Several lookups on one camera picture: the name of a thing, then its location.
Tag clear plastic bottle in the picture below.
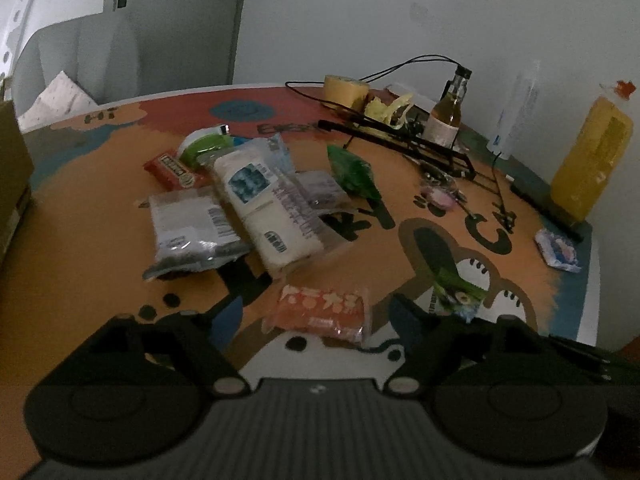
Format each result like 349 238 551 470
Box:
487 60 543 158

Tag yellow juice bottle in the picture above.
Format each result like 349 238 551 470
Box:
550 80 636 223

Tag speckled white board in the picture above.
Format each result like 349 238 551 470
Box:
17 70 101 131

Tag small green white packet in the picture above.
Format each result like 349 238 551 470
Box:
431 265 488 321

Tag white perforated board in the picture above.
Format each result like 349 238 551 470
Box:
0 0 41 81

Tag grey armchair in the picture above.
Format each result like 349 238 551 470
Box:
10 12 143 116

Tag dark green snack packet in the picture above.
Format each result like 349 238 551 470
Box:
326 144 383 201

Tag red snack packet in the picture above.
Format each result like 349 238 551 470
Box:
144 154 211 190

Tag small grey packet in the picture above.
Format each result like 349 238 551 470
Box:
292 170 351 216

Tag brown cardboard box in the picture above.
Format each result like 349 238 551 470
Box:
0 77 38 271

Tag small glass bottle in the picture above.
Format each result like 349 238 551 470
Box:
422 67 473 148

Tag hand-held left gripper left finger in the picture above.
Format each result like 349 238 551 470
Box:
82 294 252 399

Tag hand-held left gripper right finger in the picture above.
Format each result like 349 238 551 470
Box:
384 292 552 397

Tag black folding wire stand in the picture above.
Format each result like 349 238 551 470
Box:
317 117 518 233

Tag yellow tape roll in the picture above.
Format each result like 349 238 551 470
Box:
322 74 371 108

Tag orange snack packet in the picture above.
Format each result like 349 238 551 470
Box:
261 285 373 346

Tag large white snack package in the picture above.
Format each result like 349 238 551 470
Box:
210 137 346 278

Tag small blue white packet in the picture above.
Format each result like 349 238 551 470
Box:
534 227 583 273

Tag lime green snack packet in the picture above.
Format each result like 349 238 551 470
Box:
177 127 238 168

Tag small pink item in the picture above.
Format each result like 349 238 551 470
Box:
419 185 458 211

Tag clear packet grey label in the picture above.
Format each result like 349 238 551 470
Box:
140 192 251 281

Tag black cable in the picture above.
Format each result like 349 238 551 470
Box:
285 55 468 111

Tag grey door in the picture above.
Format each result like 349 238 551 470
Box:
102 0 251 98

